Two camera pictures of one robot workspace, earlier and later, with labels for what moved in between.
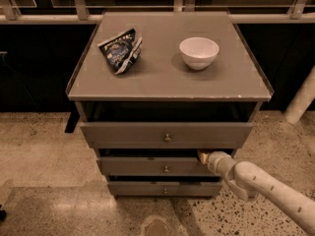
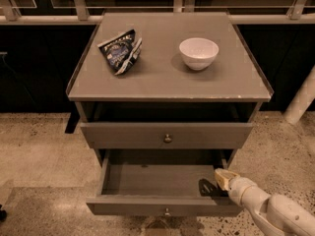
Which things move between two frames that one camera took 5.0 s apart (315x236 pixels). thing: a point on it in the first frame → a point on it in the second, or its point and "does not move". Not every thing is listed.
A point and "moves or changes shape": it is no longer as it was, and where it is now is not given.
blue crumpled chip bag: x=122 y=50 does not move
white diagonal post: x=302 y=99 does not move
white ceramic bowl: x=199 y=52 does not move
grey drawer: x=155 y=166 moves or changes shape
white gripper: x=215 y=161 → x=236 y=188
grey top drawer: x=166 y=135 does not move
